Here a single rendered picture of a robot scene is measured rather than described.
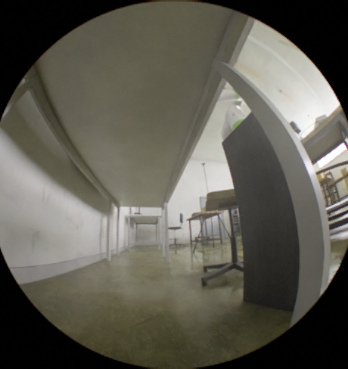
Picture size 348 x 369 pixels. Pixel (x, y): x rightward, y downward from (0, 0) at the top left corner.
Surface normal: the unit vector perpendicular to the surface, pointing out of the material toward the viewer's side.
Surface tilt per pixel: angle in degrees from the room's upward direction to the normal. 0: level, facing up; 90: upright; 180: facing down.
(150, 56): 180
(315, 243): 90
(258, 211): 90
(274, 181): 90
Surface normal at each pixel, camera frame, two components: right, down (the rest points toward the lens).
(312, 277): -0.98, -0.02
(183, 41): 0.05, 0.92
